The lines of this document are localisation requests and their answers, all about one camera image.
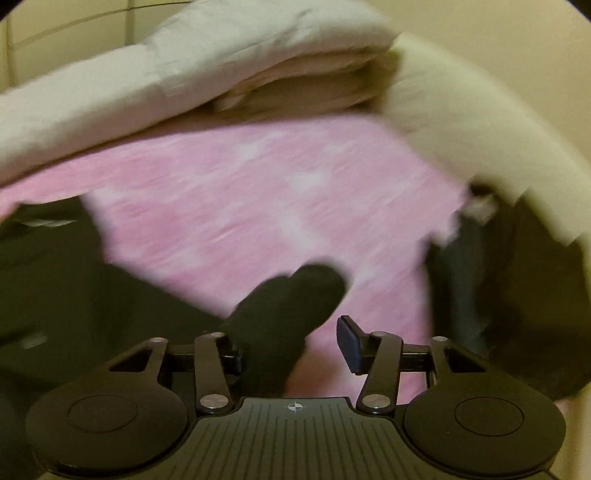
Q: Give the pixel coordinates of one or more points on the black garment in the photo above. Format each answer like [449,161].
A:
[138,295]

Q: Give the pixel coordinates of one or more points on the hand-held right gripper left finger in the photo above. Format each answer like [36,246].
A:
[236,363]

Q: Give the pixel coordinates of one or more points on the pink bed sheet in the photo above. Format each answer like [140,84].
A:
[258,194]

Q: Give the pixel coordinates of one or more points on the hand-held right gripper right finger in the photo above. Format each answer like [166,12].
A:
[349,345]

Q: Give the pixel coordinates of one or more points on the dark cloth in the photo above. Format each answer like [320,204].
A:
[498,286]

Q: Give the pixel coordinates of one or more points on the cream cloth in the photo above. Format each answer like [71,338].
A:
[480,120]

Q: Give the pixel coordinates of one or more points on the white duvet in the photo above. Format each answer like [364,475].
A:
[115,87]

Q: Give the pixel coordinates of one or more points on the beige folded blanket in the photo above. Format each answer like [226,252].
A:
[318,85]

